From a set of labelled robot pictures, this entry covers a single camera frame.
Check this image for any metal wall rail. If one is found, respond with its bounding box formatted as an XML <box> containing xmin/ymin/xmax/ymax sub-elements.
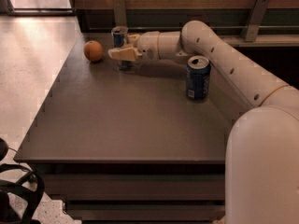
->
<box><xmin>80</xmin><ymin>25</ymin><xmax>299</xmax><ymax>34</ymax></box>

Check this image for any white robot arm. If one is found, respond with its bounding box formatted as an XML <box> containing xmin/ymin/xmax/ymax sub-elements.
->
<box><xmin>108</xmin><ymin>21</ymin><xmax>299</xmax><ymax>224</ymax></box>

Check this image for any metal wall bracket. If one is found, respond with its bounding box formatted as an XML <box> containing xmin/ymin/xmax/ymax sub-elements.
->
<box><xmin>112</xmin><ymin>0</ymin><xmax>127</xmax><ymax>26</ymax></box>
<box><xmin>241</xmin><ymin>0</ymin><xmax>271</xmax><ymax>42</ymax></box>

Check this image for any top cabinet drawer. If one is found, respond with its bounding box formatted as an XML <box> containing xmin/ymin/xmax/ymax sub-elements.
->
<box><xmin>43</xmin><ymin>175</ymin><xmax>225</xmax><ymax>201</ymax></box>

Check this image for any cabinet drawer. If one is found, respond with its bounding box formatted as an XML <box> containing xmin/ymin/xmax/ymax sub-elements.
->
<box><xmin>66</xmin><ymin>202</ymin><xmax>225</xmax><ymax>222</ymax></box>
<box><xmin>43</xmin><ymin>175</ymin><xmax>225</xmax><ymax>201</ymax></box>

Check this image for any dark grey drawer cabinet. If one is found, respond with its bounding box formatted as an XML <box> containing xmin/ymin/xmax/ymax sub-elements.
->
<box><xmin>13</xmin><ymin>32</ymin><xmax>237</xmax><ymax>224</ymax></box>

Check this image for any left metal wall bracket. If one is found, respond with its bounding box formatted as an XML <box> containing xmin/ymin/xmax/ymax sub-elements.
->
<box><xmin>112</xmin><ymin>0</ymin><xmax>127</xmax><ymax>26</ymax></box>

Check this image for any Red Bull can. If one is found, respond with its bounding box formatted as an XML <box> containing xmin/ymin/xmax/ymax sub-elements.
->
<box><xmin>111</xmin><ymin>26</ymin><xmax>133</xmax><ymax>71</ymax></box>

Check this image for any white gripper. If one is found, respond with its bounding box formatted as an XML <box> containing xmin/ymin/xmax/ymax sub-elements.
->
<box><xmin>108</xmin><ymin>32</ymin><xmax>160</xmax><ymax>62</ymax></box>

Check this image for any right metal wall bracket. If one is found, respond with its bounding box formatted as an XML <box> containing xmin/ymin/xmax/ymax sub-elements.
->
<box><xmin>241</xmin><ymin>0</ymin><xmax>271</xmax><ymax>42</ymax></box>

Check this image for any orange fruit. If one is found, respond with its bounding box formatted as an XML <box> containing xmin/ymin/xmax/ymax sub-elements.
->
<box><xmin>83</xmin><ymin>40</ymin><xmax>104</xmax><ymax>63</ymax></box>

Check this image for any blue Pepsi can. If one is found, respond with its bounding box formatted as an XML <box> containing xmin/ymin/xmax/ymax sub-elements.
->
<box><xmin>186</xmin><ymin>55</ymin><xmax>211</xmax><ymax>101</ymax></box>

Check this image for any lower cabinet drawer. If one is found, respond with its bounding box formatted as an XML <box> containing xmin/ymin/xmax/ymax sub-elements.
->
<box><xmin>66</xmin><ymin>202</ymin><xmax>225</xmax><ymax>222</ymax></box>

